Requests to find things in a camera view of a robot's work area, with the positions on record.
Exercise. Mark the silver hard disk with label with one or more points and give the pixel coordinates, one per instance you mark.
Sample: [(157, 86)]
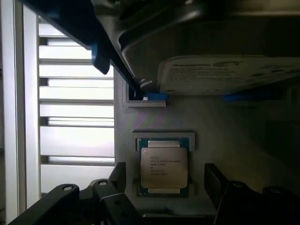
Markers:
[(211, 44)]

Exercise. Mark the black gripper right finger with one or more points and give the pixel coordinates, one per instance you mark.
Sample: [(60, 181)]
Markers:
[(225, 194)]

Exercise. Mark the silver CPU with green edge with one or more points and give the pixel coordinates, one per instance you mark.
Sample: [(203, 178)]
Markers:
[(163, 167)]

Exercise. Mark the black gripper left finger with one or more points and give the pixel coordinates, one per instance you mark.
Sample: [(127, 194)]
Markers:
[(105, 194)]

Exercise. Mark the grey 3D-printed parts rack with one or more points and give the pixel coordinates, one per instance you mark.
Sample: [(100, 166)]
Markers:
[(211, 131)]

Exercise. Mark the metal slat table frame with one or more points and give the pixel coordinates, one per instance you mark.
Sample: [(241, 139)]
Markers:
[(63, 112)]

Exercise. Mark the blue disk mounting bracket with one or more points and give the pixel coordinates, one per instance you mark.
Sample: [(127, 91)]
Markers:
[(248, 96), (79, 30)]

